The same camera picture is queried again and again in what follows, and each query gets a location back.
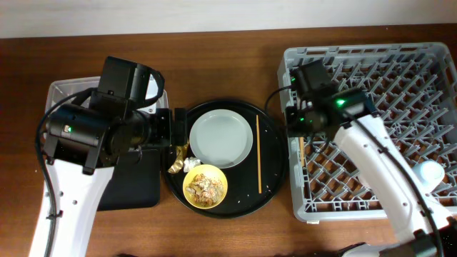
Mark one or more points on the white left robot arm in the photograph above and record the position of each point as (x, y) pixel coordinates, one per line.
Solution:
(80, 140)

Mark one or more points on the grey dishwasher rack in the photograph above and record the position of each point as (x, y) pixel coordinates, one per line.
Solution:
(413, 86)

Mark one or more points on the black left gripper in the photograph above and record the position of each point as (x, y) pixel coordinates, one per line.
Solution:
(179, 126)

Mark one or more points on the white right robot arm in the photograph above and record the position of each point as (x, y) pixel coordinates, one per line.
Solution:
(423, 227)

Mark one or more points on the wooden chopstick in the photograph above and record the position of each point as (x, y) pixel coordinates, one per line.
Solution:
(302, 151)
(258, 153)

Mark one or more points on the grey round plate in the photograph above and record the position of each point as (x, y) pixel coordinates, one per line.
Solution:
(221, 137)

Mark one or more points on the yellow bowl with food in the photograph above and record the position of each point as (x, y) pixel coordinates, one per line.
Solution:
(205, 186)

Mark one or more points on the black rectangular tray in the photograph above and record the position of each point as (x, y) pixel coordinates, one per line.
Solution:
(135, 182)

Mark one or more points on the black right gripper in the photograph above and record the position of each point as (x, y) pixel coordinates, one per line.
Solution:
(292, 121)

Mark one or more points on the light blue cup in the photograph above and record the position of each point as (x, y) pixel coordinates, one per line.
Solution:
(429, 173)

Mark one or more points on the clear plastic bin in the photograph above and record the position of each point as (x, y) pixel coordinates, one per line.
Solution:
(59, 90)

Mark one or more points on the crumpled white tissue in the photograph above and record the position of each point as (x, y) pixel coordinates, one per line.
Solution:
(190, 163)

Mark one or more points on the round black tray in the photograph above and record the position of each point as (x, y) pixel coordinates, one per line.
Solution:
(250, 186)

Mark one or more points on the gold foil wrapper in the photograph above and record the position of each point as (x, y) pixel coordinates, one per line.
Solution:
(181, 154)

